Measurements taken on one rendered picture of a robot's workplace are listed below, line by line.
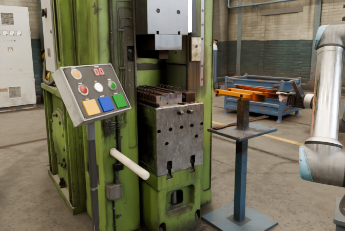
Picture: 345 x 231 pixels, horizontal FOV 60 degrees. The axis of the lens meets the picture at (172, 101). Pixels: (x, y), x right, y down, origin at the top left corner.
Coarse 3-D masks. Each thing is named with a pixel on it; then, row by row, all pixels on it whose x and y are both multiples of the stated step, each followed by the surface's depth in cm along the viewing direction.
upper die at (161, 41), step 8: (136, 40) 205; (144, 40) 196; (152, 40) 187; (160, 40) 187; (168, 40) 190; (176, 40) 193; (136, 48) 207; (144, 48) 197; (152, 48) 188; (160, 48) 187; (168, 48) 191; (176, 48) 194
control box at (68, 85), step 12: (60, 72) 141; (84, 72) 150; (96, 72) 156; (108, 72) 164; (60, 84) 142; (72, 84) 141; (84, 84) 147; (108, 84) 159; (120, 84) 167; (72, 96) 139; (84, 96) 144; (96, 96) 149; (72, 108) 140; (84, 108) 140; (120, 108) 159; (72, 120) 141; (84, 120) 138; (96, 120) 150
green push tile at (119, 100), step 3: (111, 96) 158; (114, 96) 158; (117, 96) 160; (120, 96) 162; (114, 99) 157; (117, 99) 159; (120, 99) 160; (123, 99) 162; (114, 102) 157; (117, 102) 158; (120, 102) 159; (123, 102) 161; (117, 105) 157; (120, 105) 158; (123, 105) 160; (126, 105) 162; (117, 108) 157
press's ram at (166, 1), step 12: (144, 0) 180; (156, 0) 181; (168, 0) 186; (180, 0) 190; (144, 12) 182; (156, 12) 182; (168, 12) 187; (180, 12) 192; (144, 24) 183; (156, 24) 183; (168, 24) 188; (180, 24) 193
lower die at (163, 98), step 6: (138, 90) 217; (144, 90) 213; (156, 90) 209; (162, 90) 202; (174, 90) 208; (138, 96) 212; (144, 96) 204; (150, 96) 197; (156, 96) 192; (162, 96) 193; (168, 96) 196; (174, 96) 199; (180, 96) 201; (156, 102) 192; (162, 102) 194; (168, 102) 197; (174, 102) 199
